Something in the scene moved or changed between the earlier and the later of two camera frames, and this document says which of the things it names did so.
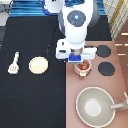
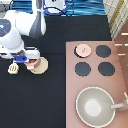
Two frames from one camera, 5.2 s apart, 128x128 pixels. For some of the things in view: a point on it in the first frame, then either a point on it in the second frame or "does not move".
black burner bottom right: [106, 68] does not move
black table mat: [27, 99] does not move
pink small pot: [83, 68] → [32, 64]
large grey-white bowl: [95, 107] does not move
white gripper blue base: [73, 55] → [24, 56]
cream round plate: [38, 65] does not move
